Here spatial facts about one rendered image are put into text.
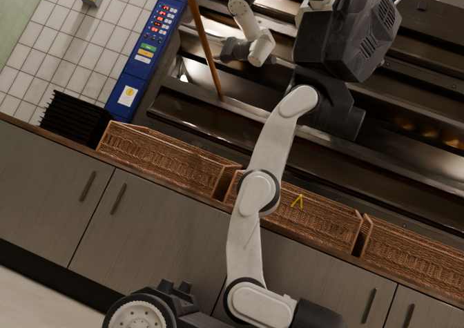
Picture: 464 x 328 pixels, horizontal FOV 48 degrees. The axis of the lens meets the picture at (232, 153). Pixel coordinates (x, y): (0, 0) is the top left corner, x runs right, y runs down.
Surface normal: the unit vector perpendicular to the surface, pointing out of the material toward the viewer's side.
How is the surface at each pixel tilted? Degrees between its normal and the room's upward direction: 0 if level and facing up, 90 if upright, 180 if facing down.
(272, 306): 90
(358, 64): 105
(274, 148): 90
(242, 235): 115
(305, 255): 90
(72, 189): 90
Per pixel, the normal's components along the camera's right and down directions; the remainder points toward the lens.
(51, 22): -0.09, -0.26
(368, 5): -0.59, -0.41
